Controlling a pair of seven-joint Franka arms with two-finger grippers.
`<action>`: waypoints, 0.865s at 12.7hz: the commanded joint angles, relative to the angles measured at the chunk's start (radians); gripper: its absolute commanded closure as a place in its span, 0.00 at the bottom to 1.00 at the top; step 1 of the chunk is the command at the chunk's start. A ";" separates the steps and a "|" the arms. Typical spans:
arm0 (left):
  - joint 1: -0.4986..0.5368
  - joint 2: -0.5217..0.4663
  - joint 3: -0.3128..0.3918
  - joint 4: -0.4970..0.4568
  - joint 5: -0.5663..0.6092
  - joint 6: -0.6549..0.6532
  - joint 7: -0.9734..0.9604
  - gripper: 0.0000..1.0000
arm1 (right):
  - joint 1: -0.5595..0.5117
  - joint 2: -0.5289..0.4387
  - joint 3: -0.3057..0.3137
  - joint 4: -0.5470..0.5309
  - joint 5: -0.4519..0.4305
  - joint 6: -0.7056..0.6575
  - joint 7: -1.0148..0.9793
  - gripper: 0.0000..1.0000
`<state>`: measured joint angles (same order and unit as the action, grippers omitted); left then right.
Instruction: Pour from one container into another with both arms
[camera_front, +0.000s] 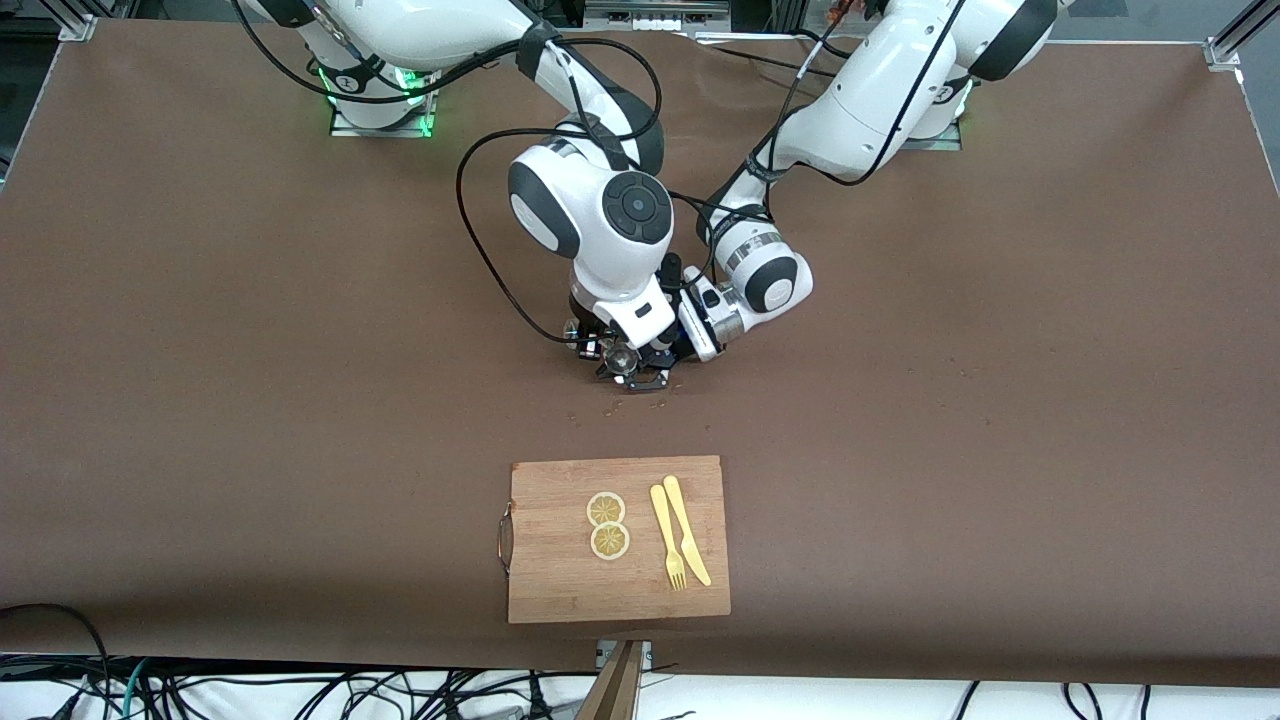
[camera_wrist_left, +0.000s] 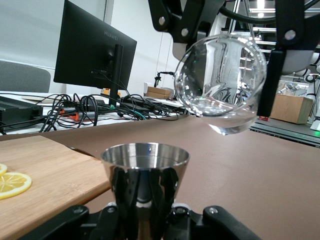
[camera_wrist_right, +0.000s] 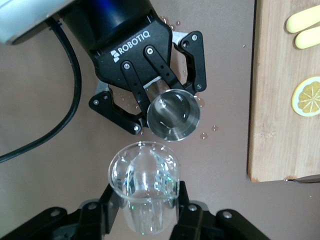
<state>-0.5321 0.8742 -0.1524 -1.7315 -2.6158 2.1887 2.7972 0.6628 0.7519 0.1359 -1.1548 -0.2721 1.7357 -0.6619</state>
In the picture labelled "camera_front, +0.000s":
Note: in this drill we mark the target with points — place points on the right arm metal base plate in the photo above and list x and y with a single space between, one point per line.
385 125

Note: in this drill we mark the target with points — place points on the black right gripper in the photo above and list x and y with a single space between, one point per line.
581 305

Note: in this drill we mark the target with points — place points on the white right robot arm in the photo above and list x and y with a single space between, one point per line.
600 250

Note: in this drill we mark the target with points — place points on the yellow lemon slice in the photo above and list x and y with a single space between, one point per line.
610 541
606 510

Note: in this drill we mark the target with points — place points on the steel jigger measuring cup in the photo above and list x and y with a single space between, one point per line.
624 360

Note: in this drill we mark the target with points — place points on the aluminium frame corner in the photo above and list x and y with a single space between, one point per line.
78 25
1230 45

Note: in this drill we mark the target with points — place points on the grey power strip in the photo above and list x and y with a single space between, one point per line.
655 20

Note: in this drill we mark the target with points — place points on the orange red background object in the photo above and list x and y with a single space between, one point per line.
845 10

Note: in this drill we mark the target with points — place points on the brown table cover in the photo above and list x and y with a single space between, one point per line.
300 500

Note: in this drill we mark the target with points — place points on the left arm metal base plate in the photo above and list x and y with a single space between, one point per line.
945 143

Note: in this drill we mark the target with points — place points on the yellow plastic fork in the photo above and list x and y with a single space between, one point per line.
662 520

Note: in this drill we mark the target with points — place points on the small metal bracket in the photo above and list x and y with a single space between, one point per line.
645 652

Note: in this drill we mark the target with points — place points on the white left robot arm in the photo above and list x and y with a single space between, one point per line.
880 90

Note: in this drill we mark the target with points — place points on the yellow plastic knife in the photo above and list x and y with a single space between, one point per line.
685 530

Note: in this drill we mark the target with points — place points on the wooden cutting board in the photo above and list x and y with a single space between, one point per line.
560 580

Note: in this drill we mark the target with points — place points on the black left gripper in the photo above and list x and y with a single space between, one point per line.
668 352

